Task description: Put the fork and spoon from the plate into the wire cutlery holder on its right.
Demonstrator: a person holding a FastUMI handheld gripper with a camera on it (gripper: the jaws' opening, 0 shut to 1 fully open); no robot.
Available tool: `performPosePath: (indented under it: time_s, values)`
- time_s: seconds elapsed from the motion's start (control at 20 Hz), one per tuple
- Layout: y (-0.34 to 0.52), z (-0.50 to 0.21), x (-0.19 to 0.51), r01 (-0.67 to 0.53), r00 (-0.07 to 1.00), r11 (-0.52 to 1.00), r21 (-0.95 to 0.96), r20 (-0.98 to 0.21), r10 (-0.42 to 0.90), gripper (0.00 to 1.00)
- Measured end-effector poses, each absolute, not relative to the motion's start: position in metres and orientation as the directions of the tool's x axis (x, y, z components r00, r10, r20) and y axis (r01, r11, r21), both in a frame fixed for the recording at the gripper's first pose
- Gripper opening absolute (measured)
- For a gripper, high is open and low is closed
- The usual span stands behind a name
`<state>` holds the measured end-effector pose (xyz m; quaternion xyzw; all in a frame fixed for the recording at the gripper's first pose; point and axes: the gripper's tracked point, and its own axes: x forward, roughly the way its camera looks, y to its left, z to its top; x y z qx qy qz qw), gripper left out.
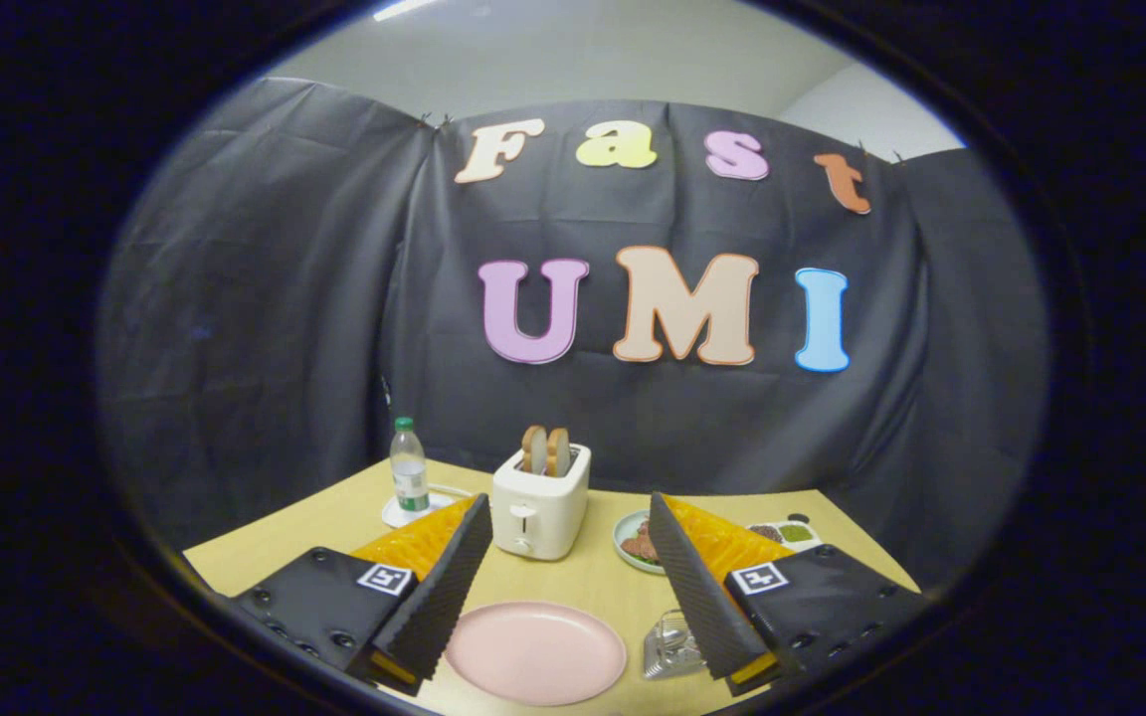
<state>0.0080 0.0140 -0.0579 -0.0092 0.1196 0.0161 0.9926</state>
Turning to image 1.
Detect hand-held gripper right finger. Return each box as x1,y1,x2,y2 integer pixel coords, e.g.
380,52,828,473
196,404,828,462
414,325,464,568
648,492,932,697

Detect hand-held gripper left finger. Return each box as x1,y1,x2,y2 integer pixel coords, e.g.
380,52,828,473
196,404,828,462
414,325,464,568
230,493,494,697

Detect metal strainer basket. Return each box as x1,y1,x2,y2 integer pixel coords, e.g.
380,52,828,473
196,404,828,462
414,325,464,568
643,610,708,681

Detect brown meat slices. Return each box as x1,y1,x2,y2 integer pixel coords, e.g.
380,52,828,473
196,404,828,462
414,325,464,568
621,520,662,565

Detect pale green plate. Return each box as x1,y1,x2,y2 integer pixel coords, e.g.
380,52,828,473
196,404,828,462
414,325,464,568
613,510,669,576

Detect white square coaster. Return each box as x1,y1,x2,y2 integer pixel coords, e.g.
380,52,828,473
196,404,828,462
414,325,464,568
381,492,455,529

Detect pink plate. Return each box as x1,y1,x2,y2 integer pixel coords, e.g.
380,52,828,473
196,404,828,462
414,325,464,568
445,601,628,707

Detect white divided dish with beans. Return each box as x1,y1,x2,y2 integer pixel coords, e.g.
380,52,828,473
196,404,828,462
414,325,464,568
747,519,823,554

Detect clear plastic water bottle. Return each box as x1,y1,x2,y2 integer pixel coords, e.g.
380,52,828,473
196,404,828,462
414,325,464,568
390,417,431,513

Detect white toaster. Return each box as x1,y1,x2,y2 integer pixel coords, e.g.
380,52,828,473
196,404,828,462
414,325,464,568
490,444,593,562

